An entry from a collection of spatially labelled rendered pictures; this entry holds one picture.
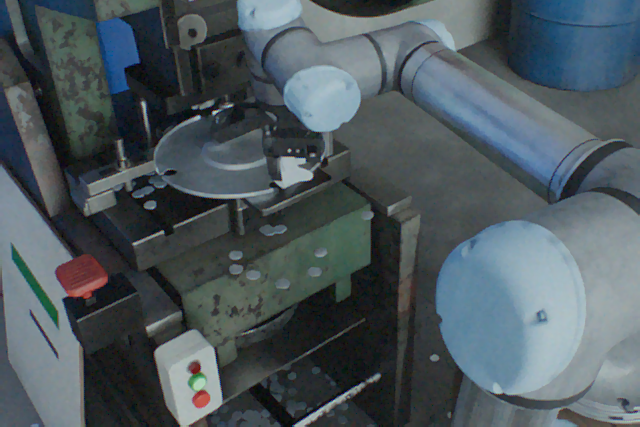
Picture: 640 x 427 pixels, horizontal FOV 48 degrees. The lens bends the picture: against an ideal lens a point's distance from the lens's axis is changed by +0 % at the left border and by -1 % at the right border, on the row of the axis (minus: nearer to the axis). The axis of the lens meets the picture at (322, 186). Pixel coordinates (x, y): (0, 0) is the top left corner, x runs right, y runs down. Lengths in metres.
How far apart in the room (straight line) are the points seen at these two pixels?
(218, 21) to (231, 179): 0.25
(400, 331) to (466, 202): 1.04
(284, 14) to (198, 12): 0.33
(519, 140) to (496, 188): 1.85
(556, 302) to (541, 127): 0.24
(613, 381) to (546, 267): 0.92
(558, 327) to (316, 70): 0.41
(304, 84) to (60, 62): 0.67
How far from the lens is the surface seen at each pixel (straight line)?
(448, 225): 2.36
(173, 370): 1.09
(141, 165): 1.29
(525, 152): 0.70
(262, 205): 1.10
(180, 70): 1.18
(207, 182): 1.17
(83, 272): 1.07
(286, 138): 1.00
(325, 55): 0.82
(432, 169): 2.63
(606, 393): 1.41
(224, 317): 1.25
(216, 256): 1.23
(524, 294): 0.51
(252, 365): 1.50
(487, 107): 0.74
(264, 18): 0.85
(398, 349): 1.54
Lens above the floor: 1.41
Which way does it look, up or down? 34 degrees down
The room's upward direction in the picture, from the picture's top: 2 degrees counter-clockwise
